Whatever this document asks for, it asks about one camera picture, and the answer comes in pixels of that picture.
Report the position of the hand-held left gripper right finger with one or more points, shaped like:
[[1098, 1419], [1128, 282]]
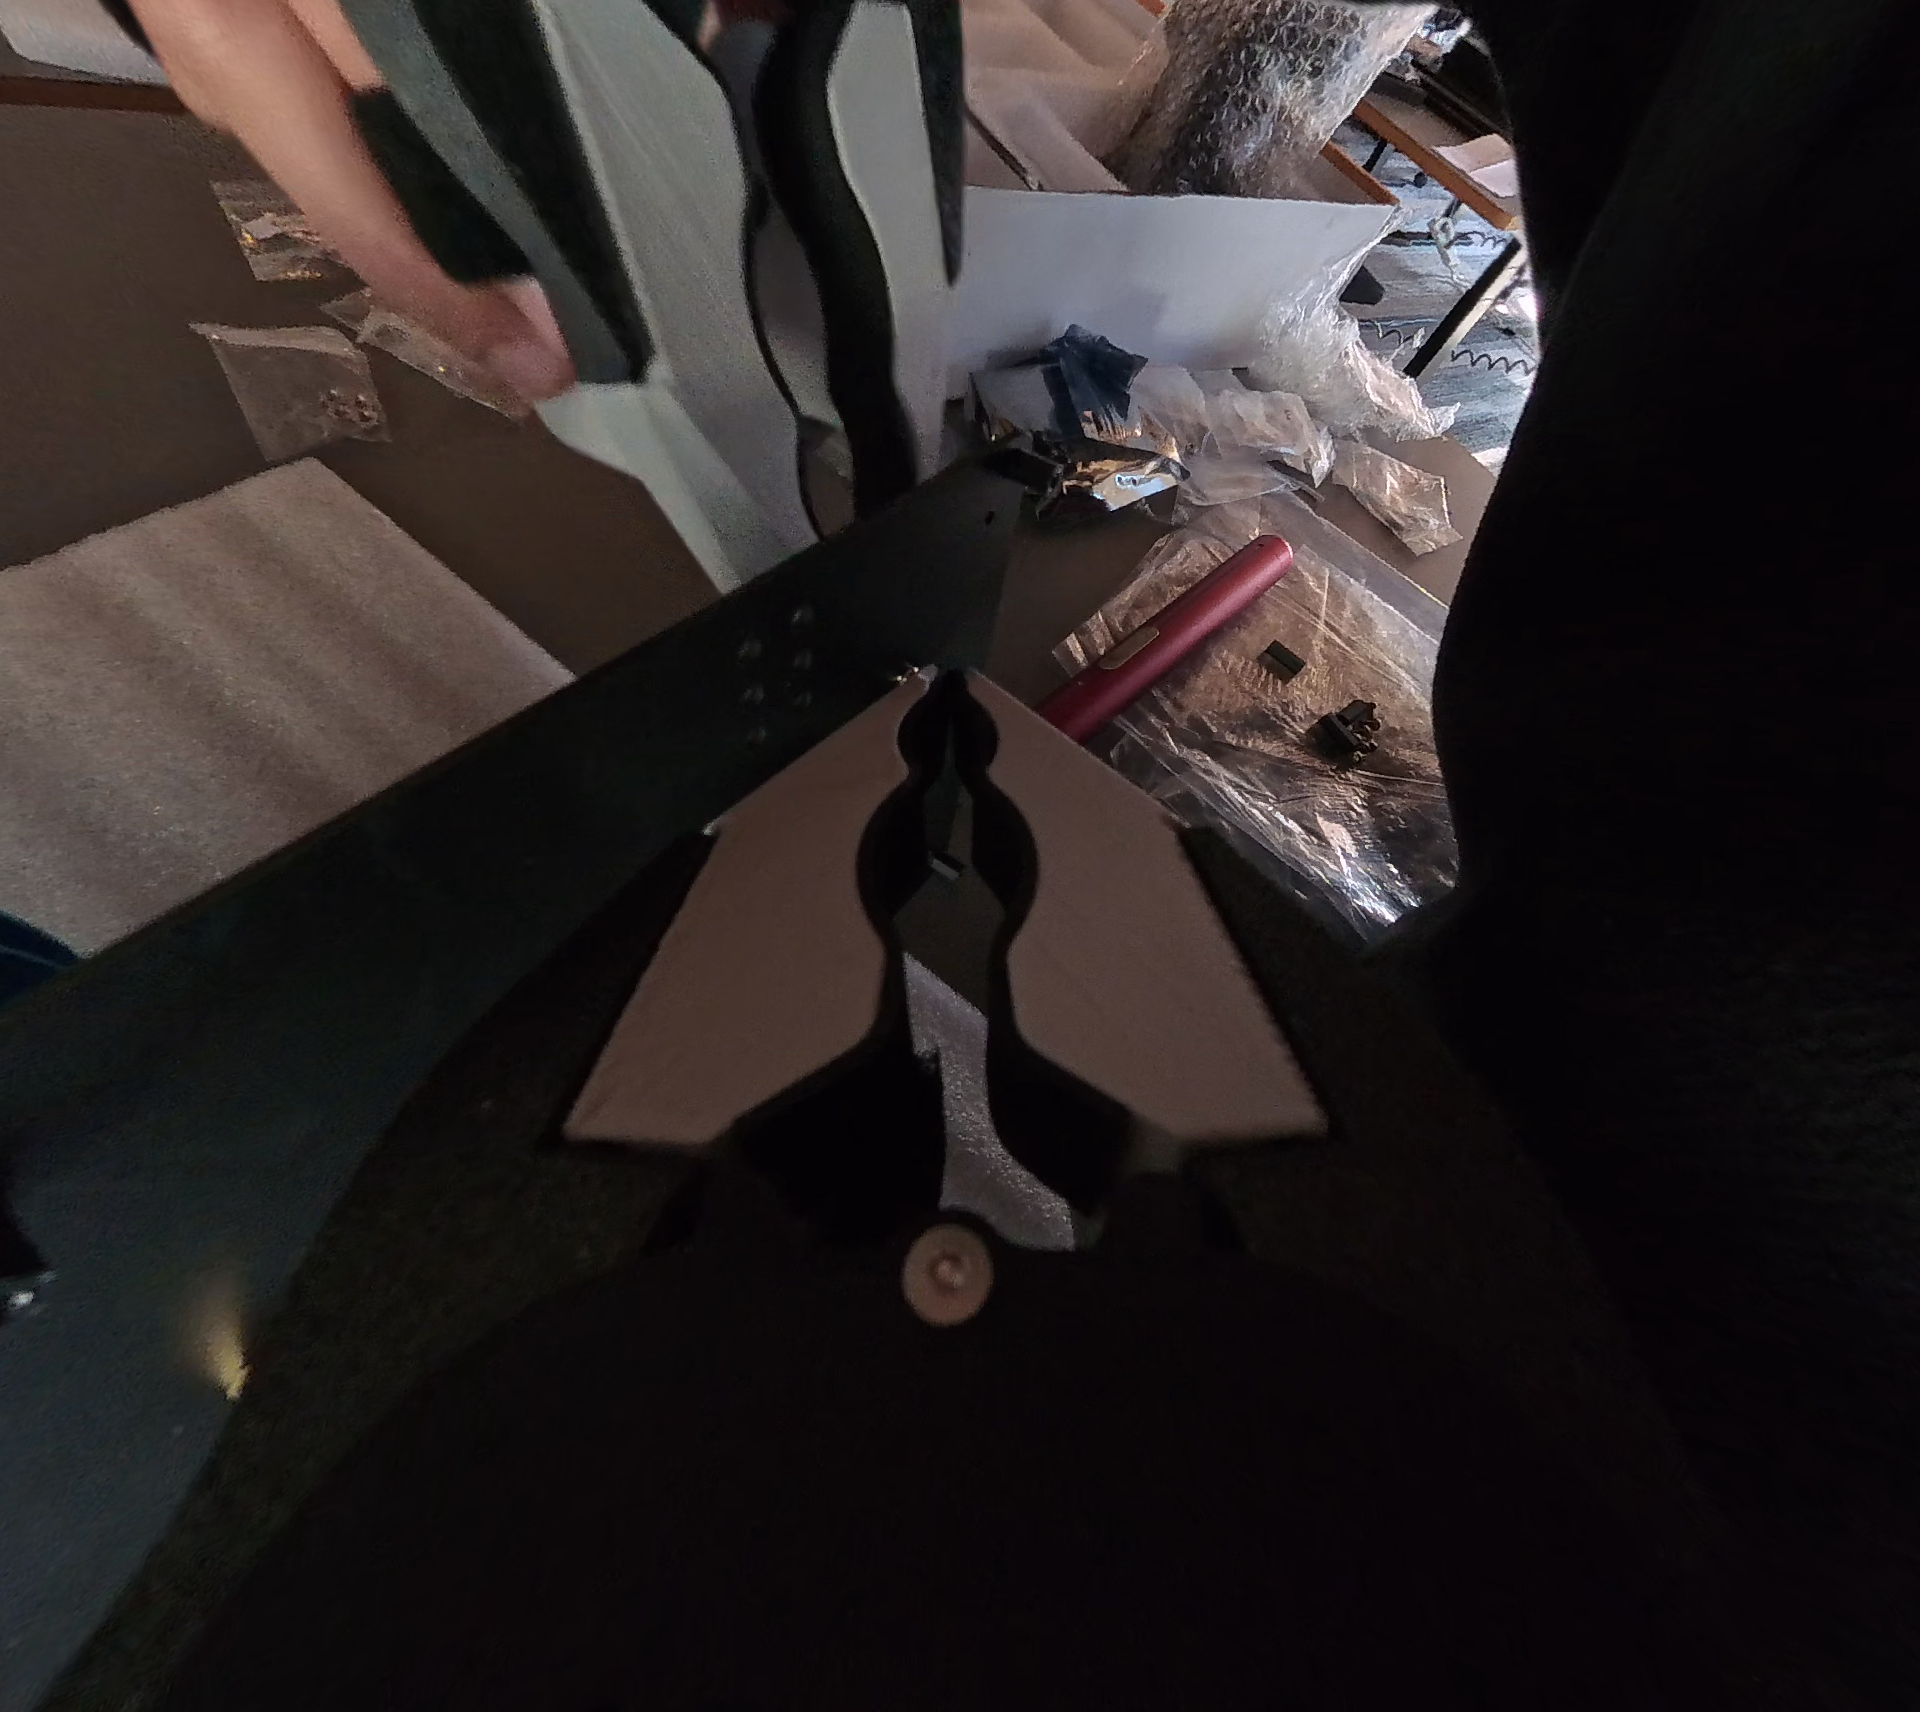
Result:
[[1154, 976]]

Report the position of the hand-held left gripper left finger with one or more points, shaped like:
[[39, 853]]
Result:
[[751, 976]]

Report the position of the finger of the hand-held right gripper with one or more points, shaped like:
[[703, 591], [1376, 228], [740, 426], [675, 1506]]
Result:
[[900, 243], [661, 196]]

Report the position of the blue hobby robot arm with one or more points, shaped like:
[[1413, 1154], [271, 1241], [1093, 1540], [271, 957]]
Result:
[[450, 842]]

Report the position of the person's right hand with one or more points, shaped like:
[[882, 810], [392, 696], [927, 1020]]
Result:
[[225, 17]]

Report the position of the large clear zip bag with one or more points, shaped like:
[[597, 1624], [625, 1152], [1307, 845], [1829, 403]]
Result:
[[1321, 813]]

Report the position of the orange cardboard box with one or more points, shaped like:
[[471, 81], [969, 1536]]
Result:
[[1141, 257]]

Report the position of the silver foil bag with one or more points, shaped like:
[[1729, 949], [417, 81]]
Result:
[[1081, 452]]

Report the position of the small clear parts bag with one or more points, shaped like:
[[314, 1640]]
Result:
[[293, 393], [420, 340], [284, 226]]

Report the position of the red screwdriver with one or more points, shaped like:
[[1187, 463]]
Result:
[[1170, 640]]

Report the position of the bubble wrap bundle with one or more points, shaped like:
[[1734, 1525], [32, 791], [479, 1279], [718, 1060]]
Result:
[[1260, 76]]

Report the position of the pile of clear parts bags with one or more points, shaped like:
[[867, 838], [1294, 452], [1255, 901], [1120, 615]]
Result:
[[1321, 393]]

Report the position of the white foam insert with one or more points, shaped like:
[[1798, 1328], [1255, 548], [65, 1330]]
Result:
[[61, 17]]

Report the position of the white foam sheet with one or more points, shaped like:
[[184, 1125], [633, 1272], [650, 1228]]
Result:
[[225, 663]]

